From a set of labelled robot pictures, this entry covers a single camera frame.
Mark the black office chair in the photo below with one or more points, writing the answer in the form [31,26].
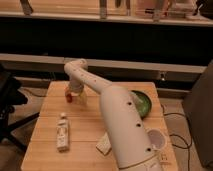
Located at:
[9,97]

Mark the small red pepper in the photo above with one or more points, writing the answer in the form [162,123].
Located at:
[69,98]

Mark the white tube bottle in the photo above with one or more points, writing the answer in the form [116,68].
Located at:
[62,133]

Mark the green ceramic bowl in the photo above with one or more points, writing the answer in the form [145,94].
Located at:
[143,103]

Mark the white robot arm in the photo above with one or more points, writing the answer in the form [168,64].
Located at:
[129,140]

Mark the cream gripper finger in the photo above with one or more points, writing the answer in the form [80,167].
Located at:
[67,91]
[82,98]

